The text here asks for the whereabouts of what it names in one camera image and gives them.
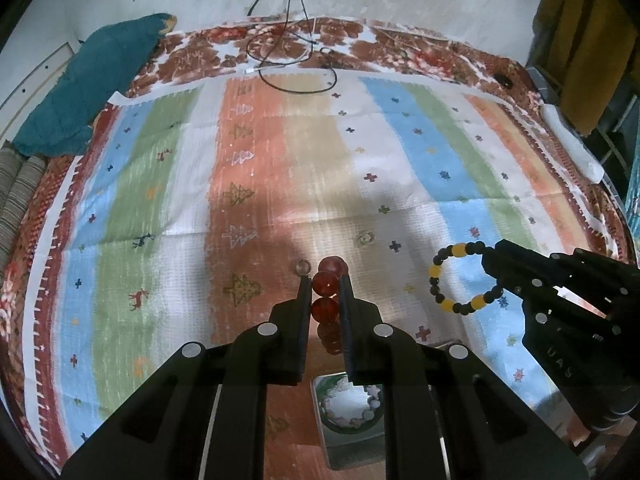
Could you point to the green jade bangle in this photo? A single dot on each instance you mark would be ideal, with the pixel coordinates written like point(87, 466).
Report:
point(346, 408)

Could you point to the small black object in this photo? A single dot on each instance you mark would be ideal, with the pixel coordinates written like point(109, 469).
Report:
point(503, 80)

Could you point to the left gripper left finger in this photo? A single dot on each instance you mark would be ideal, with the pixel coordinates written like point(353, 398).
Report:
point(202, 414)

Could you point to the white oblong object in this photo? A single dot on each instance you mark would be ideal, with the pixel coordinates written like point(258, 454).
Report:
point(584, 161)

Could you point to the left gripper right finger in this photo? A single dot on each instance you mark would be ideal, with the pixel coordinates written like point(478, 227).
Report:
point(447, 415)

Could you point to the striped colourful mat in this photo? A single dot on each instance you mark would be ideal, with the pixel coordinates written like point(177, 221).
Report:
point(300, 219)

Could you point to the teal blanket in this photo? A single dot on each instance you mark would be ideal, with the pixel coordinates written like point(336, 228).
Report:
point(106, 63)

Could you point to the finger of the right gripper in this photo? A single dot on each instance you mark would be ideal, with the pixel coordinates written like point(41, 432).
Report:
point(519, 270)
point(582, 262)

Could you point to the teal hanging cloth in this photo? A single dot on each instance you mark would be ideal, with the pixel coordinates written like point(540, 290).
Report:
point(631, 137)

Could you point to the striped grey pillow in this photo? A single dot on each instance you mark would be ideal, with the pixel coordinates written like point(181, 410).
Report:
point(20, 177)

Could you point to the silver metal tin box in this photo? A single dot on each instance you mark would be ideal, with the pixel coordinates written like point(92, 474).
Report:
point(347, 451)

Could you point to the mustard yellow garment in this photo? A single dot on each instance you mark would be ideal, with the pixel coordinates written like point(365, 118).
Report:
point(593, 45)

